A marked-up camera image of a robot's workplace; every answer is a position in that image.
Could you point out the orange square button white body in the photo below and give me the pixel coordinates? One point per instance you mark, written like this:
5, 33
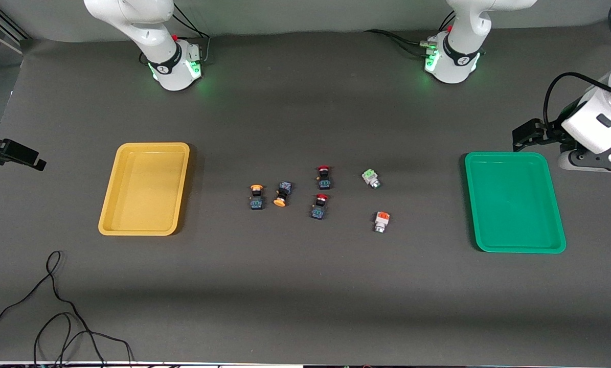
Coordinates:
381, 220

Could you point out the yellow mushroom push button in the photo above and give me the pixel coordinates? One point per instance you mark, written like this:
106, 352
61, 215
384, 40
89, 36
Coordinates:
256, 203
283, 190

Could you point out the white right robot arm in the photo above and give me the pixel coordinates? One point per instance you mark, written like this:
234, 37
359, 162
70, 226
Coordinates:
167, 71

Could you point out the red mushroom push button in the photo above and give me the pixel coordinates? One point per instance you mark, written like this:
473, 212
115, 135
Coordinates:
324, 181
318, 210

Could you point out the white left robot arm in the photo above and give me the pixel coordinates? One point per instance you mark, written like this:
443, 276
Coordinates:
458, 66

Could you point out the yellow plastic tray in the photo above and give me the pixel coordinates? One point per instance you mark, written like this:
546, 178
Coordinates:
141, 204

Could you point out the metal frame rail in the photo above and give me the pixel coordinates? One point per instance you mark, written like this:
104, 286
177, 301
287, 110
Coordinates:
3, 25

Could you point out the green square button white body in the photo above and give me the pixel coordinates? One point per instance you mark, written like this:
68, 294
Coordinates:
370, 177

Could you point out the green plastic tray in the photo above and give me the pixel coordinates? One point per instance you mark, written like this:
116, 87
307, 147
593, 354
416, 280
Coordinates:
515, 214

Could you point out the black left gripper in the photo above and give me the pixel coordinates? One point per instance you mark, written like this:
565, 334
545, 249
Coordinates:
554, 130

